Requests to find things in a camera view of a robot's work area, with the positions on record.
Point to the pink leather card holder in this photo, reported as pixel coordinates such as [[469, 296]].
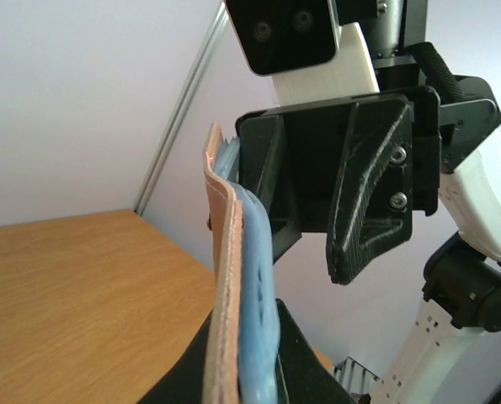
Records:
[[244, 335]]

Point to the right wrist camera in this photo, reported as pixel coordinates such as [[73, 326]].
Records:
[[311, 50]]

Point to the aluminium rail frame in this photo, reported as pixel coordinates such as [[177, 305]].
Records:
[[355, 378]]

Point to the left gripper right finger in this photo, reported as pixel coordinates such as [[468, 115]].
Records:
[[300, 375]]

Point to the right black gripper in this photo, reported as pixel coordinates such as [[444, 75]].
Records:
[[328, 165]]

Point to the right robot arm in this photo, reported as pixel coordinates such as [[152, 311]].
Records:
[[462, 290]]

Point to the left aluminium corner post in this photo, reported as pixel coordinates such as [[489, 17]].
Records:
[[182, 105]]

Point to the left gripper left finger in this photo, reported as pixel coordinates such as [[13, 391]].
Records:
[[183, 383]]

